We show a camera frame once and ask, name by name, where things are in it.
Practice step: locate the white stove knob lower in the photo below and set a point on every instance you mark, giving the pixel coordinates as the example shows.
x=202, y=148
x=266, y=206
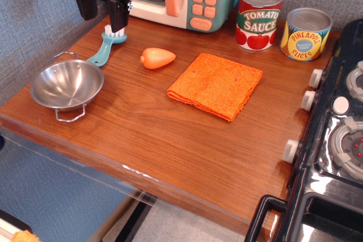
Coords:
x=290, y=150

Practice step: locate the white stove knob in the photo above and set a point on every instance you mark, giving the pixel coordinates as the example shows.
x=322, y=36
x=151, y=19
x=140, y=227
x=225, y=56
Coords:
x=308, y=100
x=290, y=150
x=315, y=78

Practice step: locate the teal dish brush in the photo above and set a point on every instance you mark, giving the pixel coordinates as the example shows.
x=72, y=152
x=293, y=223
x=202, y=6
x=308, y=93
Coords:
x=109, y=38

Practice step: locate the black toy stove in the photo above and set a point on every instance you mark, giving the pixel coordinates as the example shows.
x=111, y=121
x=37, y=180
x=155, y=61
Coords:
x=324, y=200

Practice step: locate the orange plastic toy carrot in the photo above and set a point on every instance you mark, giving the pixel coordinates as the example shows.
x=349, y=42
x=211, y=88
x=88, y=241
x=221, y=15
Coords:
x=154, y=58

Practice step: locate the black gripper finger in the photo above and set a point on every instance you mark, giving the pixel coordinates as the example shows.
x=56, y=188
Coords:
x=88, y=9
x=119, y=14

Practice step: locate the white stove knob middle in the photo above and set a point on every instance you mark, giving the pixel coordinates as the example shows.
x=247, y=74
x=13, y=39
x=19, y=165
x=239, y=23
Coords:
x=308, y=100

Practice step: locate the pineapple slices can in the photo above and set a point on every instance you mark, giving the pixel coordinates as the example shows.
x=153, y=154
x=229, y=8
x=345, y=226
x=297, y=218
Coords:
x=305, y=34

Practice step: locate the white stove knob upper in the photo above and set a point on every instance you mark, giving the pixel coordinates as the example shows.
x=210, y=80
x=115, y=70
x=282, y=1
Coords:
x=315, y=78

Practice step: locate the stainless steel bowl with handles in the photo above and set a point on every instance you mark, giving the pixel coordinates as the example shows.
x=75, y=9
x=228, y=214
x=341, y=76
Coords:
x=67, y=86

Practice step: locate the orange folded cloth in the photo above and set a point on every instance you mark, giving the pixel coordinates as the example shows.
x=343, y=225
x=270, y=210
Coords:
x=216, y=85

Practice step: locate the tomato sauce can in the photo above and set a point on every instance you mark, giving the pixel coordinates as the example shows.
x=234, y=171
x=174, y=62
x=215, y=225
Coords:
x=257, y=22

